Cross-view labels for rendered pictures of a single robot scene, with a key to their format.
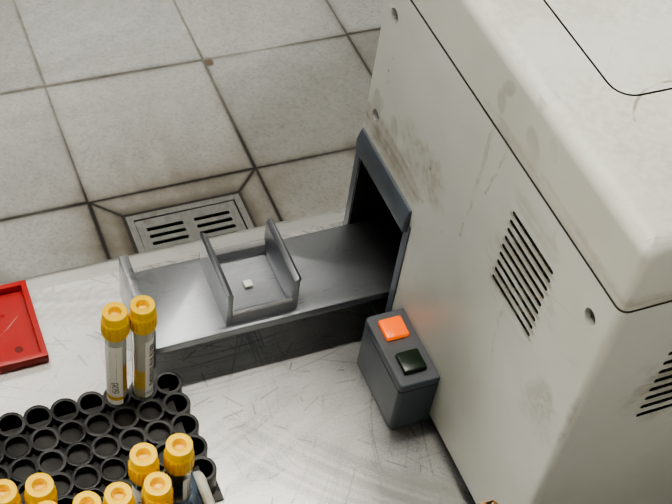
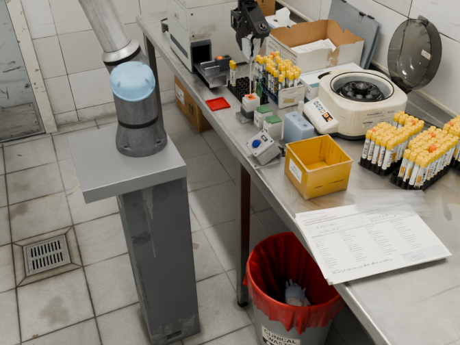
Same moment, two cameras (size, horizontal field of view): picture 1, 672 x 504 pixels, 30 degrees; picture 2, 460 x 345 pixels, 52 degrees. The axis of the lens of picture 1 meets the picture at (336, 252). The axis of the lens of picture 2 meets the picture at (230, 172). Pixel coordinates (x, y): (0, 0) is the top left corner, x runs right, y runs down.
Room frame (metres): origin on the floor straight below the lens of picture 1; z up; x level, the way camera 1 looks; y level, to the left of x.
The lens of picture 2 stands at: (0.29, 1.64, 1.72)
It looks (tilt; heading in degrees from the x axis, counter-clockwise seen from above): 39 degrees down; 277
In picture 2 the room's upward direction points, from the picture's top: 1 degrees counter-clockwise
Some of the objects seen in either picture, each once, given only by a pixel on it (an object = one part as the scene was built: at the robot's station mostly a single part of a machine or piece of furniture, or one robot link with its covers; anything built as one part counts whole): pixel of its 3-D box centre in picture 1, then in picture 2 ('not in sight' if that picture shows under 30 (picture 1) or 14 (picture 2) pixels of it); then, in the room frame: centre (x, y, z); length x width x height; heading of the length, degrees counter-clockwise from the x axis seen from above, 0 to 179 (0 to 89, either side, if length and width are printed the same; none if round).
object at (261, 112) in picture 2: not in sight; (263, 118); (0.33, 0.35, 0.91); 0.05 x 0.04 x 0.07; 29
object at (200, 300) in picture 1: (279, 272); (207, 68); (0.55, 0.04, 0.92); 0.21 x 0.07 x 0.05; 119
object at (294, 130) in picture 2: not in sight; (298, 134); (0.22, 0.46, 0.92); 0.10 x 0.07 x 0.10; 121
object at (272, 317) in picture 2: not in sight; (294, 302); (0.18, 0.55, 0.22); 0.38 x 0.37 x 0.44; 119
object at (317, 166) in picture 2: not in sight; (316, 166); (0.17, 0.61, 0.93); 0.13 x 0.13 x 0.10; 26
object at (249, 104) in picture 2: not in sight; (250, 105); (0.37, 0.29, 0.92); 0.05 x 0.04 x 0.06; 28
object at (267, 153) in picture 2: not in sight; (268, 146); (0.30, 0.52, 0.92); 0.13 x 0.07 x 0.08; 29
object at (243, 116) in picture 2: not in sight; (250, 112); (0.37, 0.29, 0.89); 0.09 x 0.05 x 0.04; 28
